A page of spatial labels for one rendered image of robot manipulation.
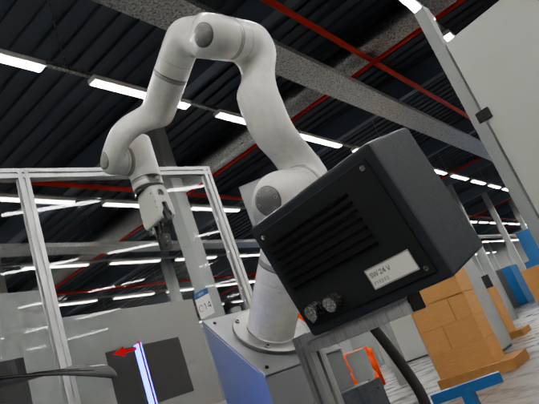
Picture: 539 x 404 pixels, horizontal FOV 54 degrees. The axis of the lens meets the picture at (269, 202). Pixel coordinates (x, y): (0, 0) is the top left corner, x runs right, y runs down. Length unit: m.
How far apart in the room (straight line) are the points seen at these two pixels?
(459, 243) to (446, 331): 8.12
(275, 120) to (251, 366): 0.55
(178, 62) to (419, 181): 0.83
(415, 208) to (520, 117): 1.56
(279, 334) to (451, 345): 7.60
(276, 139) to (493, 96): 1.22
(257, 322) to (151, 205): 0.42
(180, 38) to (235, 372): 0.80
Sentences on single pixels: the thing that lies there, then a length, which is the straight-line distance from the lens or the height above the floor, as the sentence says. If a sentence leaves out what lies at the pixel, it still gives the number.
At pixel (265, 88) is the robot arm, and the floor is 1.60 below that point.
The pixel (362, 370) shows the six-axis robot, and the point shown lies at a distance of 4.65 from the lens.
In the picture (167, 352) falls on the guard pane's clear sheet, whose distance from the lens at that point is 2.17.
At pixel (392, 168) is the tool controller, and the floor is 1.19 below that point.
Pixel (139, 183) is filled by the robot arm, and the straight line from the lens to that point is 1.47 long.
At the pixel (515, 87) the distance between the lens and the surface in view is 2.22.
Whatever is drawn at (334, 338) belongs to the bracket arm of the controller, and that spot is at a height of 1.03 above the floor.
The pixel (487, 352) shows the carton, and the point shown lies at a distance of 8.67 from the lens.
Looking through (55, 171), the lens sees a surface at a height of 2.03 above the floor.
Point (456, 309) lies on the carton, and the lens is 8.71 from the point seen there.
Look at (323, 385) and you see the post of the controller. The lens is 0.85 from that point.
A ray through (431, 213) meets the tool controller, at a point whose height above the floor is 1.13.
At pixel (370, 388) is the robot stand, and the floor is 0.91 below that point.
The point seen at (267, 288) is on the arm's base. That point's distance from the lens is 1.24.
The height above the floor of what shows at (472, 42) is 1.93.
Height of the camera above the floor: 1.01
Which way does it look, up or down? 18 degrees up
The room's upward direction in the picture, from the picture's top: 21 degrees counter-clockwise
